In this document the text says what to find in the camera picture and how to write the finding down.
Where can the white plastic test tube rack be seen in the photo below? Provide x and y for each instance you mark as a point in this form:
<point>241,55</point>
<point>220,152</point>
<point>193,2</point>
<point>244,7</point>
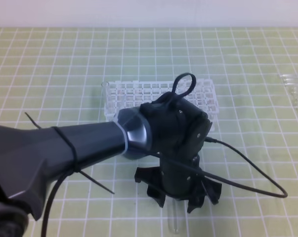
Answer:
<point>127,94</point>

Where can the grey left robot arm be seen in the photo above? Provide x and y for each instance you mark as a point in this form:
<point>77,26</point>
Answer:
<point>30,160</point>

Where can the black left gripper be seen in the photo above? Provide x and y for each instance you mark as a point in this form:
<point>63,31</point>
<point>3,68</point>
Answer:
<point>178,130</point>

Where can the black zip tie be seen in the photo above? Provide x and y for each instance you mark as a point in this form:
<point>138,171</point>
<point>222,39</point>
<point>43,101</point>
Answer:
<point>70,149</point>

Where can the clear test tube in rack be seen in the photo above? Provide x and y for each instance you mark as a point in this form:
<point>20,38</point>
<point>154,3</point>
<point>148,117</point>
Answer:
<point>105,95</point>

